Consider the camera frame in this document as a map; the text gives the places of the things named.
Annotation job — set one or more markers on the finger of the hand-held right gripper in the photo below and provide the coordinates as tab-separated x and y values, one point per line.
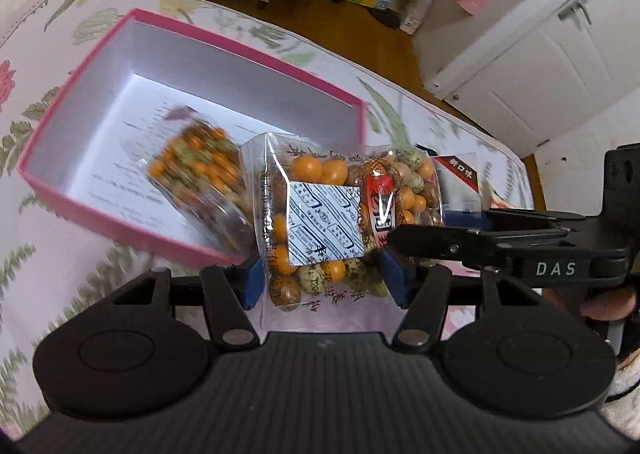
440	241
465	220

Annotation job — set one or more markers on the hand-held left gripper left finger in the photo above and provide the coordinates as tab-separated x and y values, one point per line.
254	281

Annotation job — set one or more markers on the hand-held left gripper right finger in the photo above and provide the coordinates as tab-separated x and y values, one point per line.
395	281

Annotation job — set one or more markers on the large clear coated peanut bag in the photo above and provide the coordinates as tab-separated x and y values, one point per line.
320	214

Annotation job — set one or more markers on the small clear coated peanut bag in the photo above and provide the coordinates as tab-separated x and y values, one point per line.
200	168

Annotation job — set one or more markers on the pink cardboard box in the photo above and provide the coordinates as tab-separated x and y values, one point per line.
200	68

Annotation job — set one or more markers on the person's right hand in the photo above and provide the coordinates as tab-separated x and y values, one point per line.
607	304

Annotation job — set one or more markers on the white cabinet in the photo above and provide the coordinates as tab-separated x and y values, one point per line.
550	73

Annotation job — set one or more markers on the white plastic bag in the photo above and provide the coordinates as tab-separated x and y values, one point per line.
417	13

